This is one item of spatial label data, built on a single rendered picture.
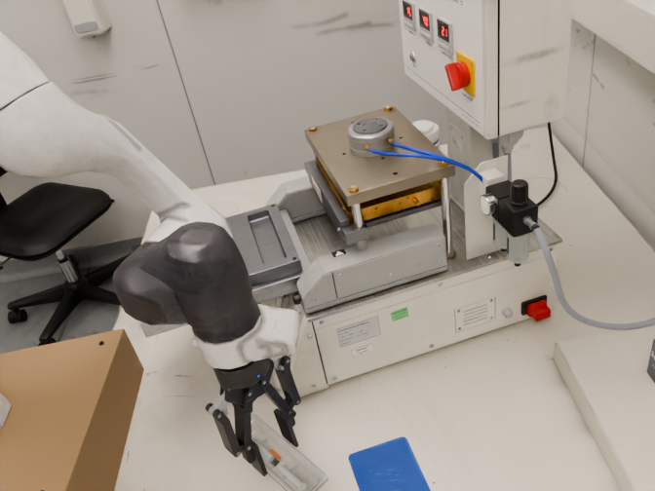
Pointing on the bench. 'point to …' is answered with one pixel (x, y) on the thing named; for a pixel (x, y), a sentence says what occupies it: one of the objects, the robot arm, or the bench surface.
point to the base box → (421, 321)
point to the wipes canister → (429, 131)
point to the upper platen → (371, 213)
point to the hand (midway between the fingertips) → (271, 443)
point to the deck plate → (326, 239)
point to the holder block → (264, 244)
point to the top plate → (378, 155)
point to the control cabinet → (487, 83)
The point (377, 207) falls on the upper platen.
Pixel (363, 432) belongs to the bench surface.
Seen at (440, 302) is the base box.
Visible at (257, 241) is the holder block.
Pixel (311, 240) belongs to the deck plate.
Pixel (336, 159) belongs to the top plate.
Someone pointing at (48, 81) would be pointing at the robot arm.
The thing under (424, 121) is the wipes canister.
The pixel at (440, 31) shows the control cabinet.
